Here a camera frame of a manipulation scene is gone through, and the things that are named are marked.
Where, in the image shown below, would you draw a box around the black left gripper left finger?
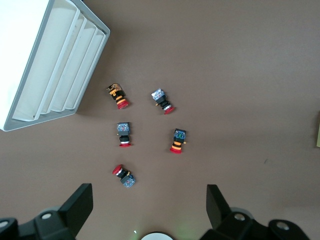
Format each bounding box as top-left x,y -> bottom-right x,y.
0,183 -> 94,240

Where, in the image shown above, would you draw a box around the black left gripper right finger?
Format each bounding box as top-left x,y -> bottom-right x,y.
199,184 -> 311,240

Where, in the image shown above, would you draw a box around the red mushroom button blue body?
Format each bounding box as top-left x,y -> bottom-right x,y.
116,121 -> 134,149
150,88 -> 177,116
111,164 -> 137,189

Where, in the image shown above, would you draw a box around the red mushroom button orange rings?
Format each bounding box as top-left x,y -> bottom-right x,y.
169,128 -> 189,155

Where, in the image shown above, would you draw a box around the red mushroom button orange body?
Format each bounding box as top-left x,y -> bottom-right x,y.
105,83 -> 131,111

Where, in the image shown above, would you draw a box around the brown table cover sheet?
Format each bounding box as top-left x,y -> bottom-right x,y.
0,0 -> 320,240

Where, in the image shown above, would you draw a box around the white slotted storage bin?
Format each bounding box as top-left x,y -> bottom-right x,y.
0,0 -> 111,132

